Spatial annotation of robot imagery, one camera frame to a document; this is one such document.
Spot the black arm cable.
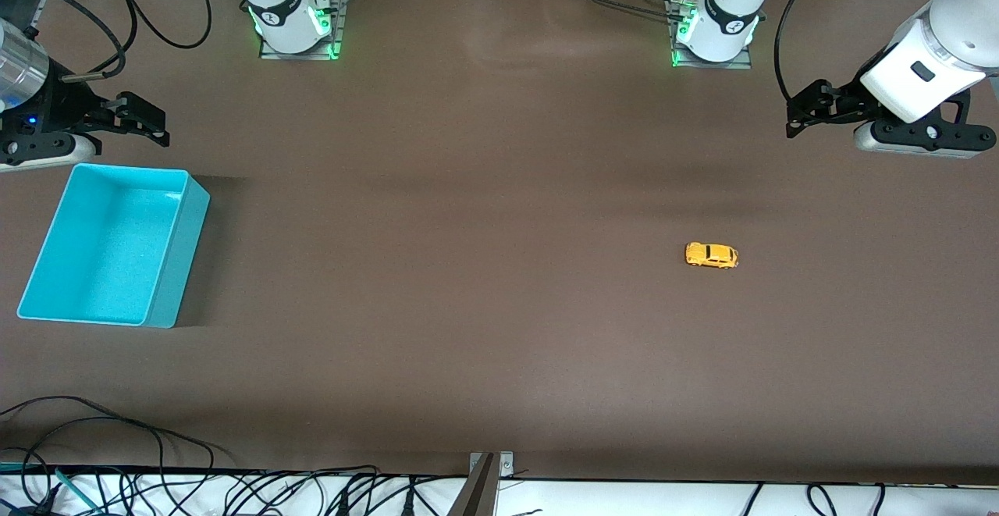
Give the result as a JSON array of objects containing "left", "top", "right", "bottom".
[{"left": 773, "top": 0, "right": 833, "bottom": 105}]

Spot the yellow beetle toy car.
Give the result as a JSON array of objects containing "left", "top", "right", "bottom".
[{"left": 684, "top": 241, "right": 740, "bottom": 271}]

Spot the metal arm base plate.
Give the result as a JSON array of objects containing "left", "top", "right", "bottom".
[
  {"left": 258, "top": 0, "right": 350, "bottom": 62},
  {"left": 667, "top": 0, "right": 755, "bottom": 71}
]

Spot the black looped cable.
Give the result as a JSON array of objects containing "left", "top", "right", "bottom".
[{"left": 94, "top": 0, "right": 214, "bottom": 51}]

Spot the brown table mat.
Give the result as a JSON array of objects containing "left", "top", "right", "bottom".
[{"left": 0, "top": 0, "right": 999, "bottom": 487}]

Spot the black cable with silver plug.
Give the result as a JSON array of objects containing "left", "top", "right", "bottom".
[{"left": 30, "top": 0, "right": 129, "bottom": 81}]

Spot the small metal bracket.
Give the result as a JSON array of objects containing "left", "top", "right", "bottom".
[{"left": 468, "top": 451, "right": 515, "bottom": 480}]

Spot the teal plastic bin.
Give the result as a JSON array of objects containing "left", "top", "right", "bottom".
[{"left": 16, "top": 162, "right": 212, "bottom": 329}]

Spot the black tangled cable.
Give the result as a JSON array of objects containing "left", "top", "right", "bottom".
[{"left": 211, "top": 464, "right": 463, "bottom": 516}]

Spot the grey camera pole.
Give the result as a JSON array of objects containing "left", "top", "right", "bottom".
[{"left": 447, "top": 453, "right": 498, "bottom": 516}]

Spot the long black floor cable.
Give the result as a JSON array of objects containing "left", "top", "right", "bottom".
[{"left": 0, "top": 395, "right": 216, "bottom": 493}]

